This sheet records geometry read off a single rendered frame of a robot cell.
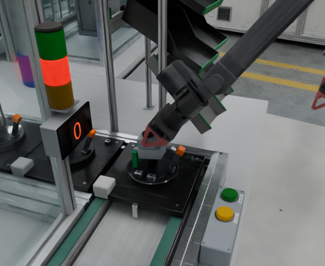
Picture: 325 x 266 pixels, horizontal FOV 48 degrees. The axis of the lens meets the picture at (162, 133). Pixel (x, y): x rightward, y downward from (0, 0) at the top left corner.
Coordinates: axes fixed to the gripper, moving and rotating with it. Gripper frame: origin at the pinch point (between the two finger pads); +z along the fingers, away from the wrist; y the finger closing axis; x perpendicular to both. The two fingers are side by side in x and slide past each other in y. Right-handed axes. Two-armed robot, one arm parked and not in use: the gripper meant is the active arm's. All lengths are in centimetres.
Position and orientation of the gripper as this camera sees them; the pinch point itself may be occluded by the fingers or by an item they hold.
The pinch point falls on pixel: (148, 139)
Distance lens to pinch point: 94.3
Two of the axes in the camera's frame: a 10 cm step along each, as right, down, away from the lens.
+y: -3.5, 5.0, -7.9
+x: 7.0, 7.0, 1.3
